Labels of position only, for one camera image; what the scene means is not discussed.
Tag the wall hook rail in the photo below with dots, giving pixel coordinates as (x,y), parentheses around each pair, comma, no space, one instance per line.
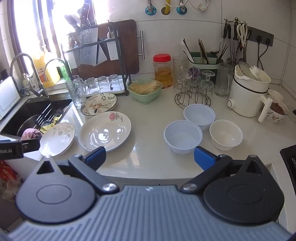
(235,22)

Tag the pile of pale dried strips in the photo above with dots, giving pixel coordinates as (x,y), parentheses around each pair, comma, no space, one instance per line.
(145,87)

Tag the white countertop appliance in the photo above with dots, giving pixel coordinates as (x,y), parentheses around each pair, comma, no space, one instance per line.
(7,97)

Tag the green white utensil holder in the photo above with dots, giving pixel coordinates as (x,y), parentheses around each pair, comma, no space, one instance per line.
(204,66)

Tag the beaded textured glass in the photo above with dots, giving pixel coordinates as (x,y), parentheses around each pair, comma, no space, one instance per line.
(75,93)

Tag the tall steel faucet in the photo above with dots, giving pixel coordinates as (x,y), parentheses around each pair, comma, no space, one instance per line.
(22,54)

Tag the yellow wall pipe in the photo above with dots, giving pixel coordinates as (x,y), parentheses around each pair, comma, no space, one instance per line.
(165,8)

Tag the white electric cooking pot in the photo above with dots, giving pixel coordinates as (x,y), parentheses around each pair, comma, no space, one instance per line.
(247,97)

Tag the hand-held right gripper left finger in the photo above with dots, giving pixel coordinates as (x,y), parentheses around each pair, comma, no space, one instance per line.
(96,156)

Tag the black sink drain rack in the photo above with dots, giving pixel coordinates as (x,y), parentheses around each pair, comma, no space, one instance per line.
(45,114)

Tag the tall clear tumbler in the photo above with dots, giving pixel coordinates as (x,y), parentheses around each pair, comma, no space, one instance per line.
(177,62)

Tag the green plastic basket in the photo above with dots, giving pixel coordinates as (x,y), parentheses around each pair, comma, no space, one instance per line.
(145,97)

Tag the dark wall power outlet strip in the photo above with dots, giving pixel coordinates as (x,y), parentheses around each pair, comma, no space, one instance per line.
(261,37)

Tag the white chopsticks bundle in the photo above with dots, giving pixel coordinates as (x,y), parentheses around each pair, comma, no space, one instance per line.
(186,49)

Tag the short steel faucet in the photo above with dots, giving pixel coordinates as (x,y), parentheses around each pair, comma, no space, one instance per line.
(55,60)

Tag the clear upturned glass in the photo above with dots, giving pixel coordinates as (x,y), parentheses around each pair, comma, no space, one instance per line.
(182,77)
(195,82)

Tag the floral bowl with brown contents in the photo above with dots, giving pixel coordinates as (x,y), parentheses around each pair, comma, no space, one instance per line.
(277,111)

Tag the red lid plastic jar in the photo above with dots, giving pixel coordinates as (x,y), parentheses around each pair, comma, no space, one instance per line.
(163,73)

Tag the small white bowl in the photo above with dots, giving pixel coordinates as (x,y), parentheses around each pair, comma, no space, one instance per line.
(275,94)

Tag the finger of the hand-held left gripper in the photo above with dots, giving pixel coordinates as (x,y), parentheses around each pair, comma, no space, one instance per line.
(32,145)

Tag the yellow detergent bottle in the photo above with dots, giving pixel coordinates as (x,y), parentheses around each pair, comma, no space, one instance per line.
(45,69)

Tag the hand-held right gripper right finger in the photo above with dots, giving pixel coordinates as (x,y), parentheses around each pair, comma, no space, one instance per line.
(203,158)

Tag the brown chopsticks bundle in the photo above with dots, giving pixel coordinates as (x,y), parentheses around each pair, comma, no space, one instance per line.
(202,52)

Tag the black kitchen sink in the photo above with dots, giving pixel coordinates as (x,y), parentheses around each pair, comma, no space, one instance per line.
(27,109)

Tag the pink scouring pad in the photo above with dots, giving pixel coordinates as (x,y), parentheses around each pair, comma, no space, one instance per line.
(31,134)

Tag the red packet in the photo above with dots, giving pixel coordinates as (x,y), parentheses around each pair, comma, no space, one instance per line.
(6,172)

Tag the white leaf pattern plate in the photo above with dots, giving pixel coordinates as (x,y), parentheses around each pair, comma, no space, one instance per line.
(56,139)

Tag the pale blue plastic bowl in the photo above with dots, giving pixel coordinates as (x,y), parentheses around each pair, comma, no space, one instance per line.
(182,139)
(200,114)

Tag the dark rim bird pattern plate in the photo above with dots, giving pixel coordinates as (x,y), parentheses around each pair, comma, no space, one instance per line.
(99,104)

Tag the cut glass goblet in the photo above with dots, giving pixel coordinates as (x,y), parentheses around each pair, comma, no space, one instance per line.
(207,81)

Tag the large pink flower plate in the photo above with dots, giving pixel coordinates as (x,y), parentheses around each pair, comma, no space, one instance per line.
(105,132)

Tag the black stove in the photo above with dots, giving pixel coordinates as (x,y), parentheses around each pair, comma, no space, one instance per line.
(288,158)

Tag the hammered steel cleaver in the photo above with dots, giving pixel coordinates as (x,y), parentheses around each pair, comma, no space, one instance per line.
(87,49)

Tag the blue wall valve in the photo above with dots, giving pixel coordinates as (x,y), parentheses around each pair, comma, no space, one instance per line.
(150,11)
(181,9)

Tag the green bottle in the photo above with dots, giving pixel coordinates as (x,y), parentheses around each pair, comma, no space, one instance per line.
(64,70)

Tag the white ceramic bowl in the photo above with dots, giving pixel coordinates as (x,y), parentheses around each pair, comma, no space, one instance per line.
(226,134)

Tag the brown wooden cutting board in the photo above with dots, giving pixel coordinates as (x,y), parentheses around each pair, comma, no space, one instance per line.
(126,46)

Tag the textured glass pitcher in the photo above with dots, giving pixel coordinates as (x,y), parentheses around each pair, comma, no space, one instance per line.
(223,80)

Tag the yellow cloth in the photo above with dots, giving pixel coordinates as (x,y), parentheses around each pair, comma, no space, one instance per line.
(49,126)

